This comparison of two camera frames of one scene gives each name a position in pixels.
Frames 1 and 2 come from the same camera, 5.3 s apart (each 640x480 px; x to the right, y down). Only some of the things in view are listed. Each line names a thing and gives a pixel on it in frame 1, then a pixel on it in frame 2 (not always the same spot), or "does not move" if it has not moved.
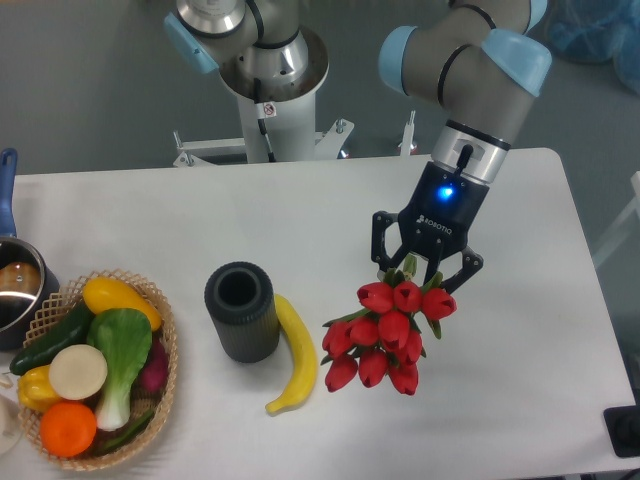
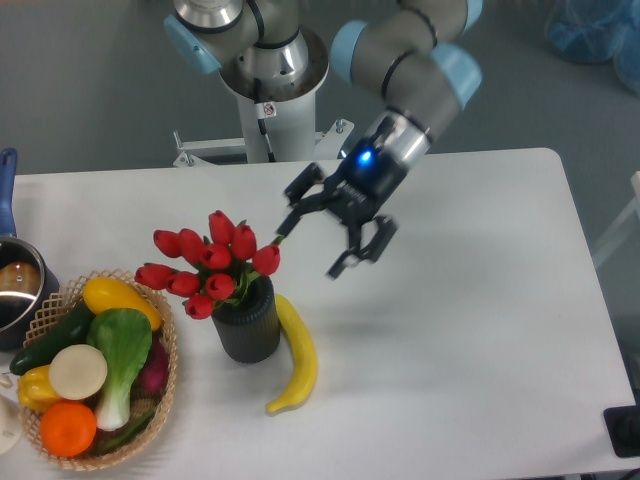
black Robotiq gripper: x=441 y=209 → x=369 y=177
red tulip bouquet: x=383 y=341 → x=212 y=272
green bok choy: x=124 y=338 does not move
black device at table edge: x=623 y=426 does not move
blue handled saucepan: x=27 y=276 does not move
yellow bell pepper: x=35 y=390 does not move
